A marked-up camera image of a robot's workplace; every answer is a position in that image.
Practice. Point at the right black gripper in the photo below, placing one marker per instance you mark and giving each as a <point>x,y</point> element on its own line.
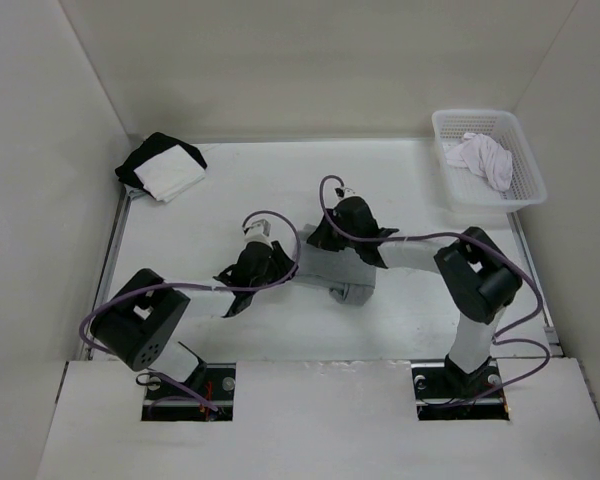
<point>321,237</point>

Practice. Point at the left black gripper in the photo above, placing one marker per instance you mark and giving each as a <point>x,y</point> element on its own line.
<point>281,261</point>

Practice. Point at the grey tank top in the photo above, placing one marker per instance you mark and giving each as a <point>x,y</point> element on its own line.
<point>347,279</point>

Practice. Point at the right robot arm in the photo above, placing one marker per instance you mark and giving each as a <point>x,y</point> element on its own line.
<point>480,284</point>

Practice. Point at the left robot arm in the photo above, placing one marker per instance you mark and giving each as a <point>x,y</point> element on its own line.
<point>138,328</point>

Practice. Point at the folded white tank top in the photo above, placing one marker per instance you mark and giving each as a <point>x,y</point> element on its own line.
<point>170,173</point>

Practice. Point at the light pink tank top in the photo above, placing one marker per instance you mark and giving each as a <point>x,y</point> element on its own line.
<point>485,158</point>

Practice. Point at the folded black tank top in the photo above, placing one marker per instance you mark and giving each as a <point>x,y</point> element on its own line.
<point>153,145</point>

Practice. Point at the white plastic basket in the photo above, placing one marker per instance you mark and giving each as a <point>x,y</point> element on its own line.
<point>468,193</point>

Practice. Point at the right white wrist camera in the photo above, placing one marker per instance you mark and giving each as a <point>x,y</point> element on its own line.
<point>347,191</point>

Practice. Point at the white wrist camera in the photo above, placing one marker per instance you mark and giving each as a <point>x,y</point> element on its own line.
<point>347,191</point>
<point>257,231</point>

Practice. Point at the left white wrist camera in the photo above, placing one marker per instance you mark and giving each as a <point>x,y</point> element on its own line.
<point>257,231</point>

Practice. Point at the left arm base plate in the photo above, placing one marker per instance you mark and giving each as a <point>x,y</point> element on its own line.
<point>215,382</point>

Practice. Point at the left metal table rail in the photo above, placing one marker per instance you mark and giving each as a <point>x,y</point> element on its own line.
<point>113,245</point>

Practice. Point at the metal table rail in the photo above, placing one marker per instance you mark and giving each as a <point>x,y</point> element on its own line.
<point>551,334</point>
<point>113,245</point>

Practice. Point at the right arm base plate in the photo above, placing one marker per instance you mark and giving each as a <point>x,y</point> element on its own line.
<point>437,385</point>

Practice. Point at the right metal table rail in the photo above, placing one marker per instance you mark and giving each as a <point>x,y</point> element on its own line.
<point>551,334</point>

